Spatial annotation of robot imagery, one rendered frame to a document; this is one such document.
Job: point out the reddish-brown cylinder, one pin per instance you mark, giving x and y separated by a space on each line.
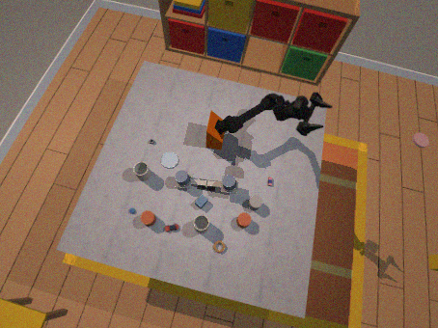
243 220
148 218

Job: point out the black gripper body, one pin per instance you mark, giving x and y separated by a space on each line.
306 113

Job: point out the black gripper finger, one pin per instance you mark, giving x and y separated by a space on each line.
308 127
321 103

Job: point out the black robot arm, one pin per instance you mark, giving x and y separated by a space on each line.
282 109

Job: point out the red toy car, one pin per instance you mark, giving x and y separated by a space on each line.
174 227

